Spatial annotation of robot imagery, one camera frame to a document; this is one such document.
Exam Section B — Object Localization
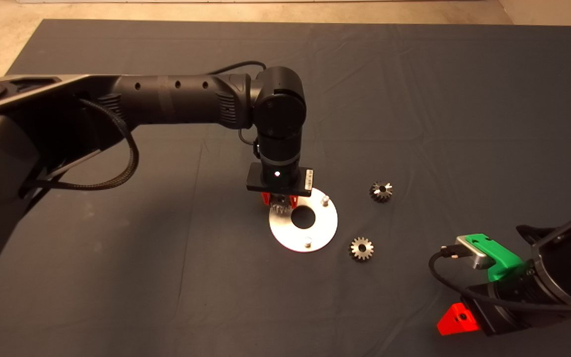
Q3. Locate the black left camera cable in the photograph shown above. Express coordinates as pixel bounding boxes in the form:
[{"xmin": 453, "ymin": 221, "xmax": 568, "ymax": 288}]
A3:
[{"xmin": 214, "ymin": 60, "xmax": 267, "ymax": 159}]

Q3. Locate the steel planetary gear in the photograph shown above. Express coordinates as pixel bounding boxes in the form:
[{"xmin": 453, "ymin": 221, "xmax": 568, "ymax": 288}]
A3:
[
  {"xmin": 271, "ymin": 194, "xmax": 292, "ymax": 215},
  {"xmin": 348, "ymin": 237, "xmax": 374, "ymax": 262},
  {"xmin": 369, "ymin": 181, "xmax": 393, "ymax": 203}
]

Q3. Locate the braided black arm cable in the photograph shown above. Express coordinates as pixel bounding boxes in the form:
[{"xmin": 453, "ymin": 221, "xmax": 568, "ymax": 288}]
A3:
[{"xmin": 20, "ymin": 98, "xmax": 140, "ymax": 191}]

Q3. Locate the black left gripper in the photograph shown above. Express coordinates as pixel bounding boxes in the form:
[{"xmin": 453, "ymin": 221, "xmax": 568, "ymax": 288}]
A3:
[{"xmin": 246, "ymin": 164, "xmax": 315, "ymax": 208}]

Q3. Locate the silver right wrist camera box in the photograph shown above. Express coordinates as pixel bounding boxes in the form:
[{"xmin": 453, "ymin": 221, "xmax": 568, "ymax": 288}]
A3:
[{"xmin": 456, "ymin": 235, "xmax": 495, "ymax": 270}]

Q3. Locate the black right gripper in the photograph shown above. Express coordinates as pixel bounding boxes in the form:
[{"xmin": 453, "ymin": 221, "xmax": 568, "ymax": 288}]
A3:
[{"xmin": 437, "ymin": 284, "xmax": 516, "ymax": 335}]

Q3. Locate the green right camera mount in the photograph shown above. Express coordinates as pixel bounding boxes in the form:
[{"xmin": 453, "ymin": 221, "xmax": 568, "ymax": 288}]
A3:
[{"xmin": 465, "ymin": 233, "xmax": 526, "ymax": 282}]

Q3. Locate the dark grey table cloth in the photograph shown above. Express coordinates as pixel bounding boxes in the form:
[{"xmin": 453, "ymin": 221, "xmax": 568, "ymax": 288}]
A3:
[{"xmin": 0, "ymin": 19, "xmax": 571, "ymax": 357}]

